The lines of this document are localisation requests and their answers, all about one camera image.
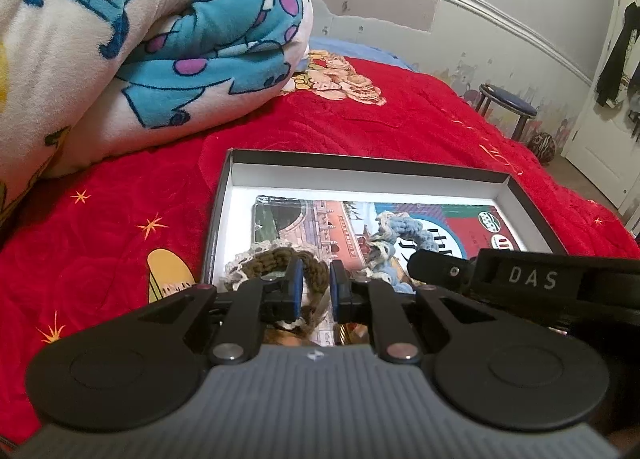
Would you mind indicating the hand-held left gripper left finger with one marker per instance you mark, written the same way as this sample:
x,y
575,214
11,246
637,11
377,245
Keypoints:
x,y
297,289

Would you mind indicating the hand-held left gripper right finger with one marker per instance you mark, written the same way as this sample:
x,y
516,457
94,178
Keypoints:
x,y
336,289

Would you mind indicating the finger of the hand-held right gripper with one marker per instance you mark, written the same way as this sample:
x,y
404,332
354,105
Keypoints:
x,y
440,269

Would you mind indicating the brown lace-trimmed scrunchie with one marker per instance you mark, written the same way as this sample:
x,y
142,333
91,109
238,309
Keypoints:
x,y
270,261

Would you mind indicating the light blue lace-trimmed scrunchie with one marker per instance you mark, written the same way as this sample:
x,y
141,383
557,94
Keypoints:
x,y
400,234

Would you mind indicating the black shallow box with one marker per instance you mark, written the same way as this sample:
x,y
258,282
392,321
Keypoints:
x,y
350,176

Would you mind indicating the printed picture card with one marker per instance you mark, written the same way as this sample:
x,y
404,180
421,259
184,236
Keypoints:
x,y
330,224

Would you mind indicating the patterned brown ball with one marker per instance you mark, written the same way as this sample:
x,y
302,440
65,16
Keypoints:
x,y
542,148

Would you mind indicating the white door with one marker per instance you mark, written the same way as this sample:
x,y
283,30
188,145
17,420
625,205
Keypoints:
x,y
595,139

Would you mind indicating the round dark stool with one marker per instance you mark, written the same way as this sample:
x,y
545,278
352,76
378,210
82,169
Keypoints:
x,y
505,101

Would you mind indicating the red bear printed bedspread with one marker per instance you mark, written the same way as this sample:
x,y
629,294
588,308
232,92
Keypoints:
x,y
125,189

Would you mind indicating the black hanging clothing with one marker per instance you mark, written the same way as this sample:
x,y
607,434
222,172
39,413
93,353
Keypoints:
x,y
615,59

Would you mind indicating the blue bed sheet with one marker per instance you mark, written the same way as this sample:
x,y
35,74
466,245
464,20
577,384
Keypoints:
x,y
350,46

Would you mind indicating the cartoon monster printed blanket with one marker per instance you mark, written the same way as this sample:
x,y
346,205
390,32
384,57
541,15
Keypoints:
x,y
75,64

